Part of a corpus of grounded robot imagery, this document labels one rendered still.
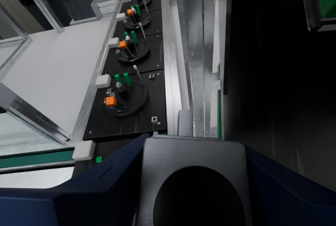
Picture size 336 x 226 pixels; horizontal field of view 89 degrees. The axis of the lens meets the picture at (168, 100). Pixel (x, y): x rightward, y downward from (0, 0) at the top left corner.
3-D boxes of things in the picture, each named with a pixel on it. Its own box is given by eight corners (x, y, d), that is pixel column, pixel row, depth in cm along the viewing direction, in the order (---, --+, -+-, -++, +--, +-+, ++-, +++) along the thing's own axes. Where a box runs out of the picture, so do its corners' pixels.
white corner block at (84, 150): (96, 161, 45) (87, 156, 42) (79, 163, 45) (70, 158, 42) (99, 145, 48) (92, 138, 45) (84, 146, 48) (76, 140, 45)
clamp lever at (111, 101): (125, 111, 48) (113, 104, 41) (118, 112, 48) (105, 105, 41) (125, 99, 49) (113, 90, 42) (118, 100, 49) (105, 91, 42)
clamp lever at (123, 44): (132, 57, 63) (125, 45, 56) (127, 58, 64) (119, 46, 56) (132, 49, 65) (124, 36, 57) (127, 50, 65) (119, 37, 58)
